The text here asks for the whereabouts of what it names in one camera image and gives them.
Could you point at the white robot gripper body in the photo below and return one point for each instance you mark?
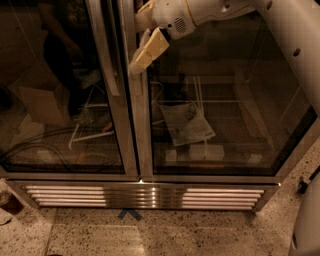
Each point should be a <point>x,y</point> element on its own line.
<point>172,17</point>

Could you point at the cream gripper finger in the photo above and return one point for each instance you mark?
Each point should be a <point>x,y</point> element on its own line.
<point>144,17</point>
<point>152,45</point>

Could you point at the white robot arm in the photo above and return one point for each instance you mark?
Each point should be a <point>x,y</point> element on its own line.
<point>227,122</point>

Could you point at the paper manual inside fridge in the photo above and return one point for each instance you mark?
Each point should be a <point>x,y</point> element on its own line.
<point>186,124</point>

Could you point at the stainless glass door refrigerator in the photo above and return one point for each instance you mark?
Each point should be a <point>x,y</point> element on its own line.
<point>65,141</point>

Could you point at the small white block inside fridge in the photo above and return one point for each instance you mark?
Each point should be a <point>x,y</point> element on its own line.
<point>171,155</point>

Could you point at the blue tape floor marker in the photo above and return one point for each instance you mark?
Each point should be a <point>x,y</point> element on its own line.
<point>131,212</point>

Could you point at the black caster wheel cart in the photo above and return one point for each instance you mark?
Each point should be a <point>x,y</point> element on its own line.
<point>303,185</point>

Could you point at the brown object at left edge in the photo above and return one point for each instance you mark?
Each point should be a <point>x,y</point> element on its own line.
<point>9,203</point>

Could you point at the left fridge door handle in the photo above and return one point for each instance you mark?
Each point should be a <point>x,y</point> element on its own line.
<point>98,28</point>

